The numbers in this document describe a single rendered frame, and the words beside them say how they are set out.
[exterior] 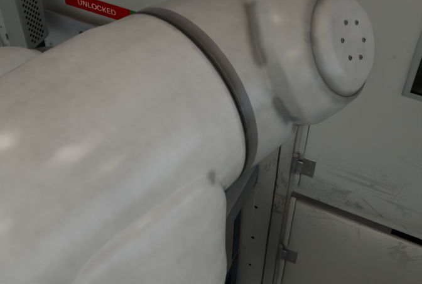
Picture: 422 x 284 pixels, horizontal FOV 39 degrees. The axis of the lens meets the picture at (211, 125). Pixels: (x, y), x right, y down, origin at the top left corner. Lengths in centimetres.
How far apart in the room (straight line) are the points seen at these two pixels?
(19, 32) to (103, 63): 95
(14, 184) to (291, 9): 19
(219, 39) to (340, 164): 80
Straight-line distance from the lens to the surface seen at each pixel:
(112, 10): 124
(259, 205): 135
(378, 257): 131
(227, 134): 35
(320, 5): 37
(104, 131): 31
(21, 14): 125
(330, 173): 116
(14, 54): 91
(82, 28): 126
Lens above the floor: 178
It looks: 45 degrees down
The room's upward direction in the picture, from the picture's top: 1 degrees clockwise
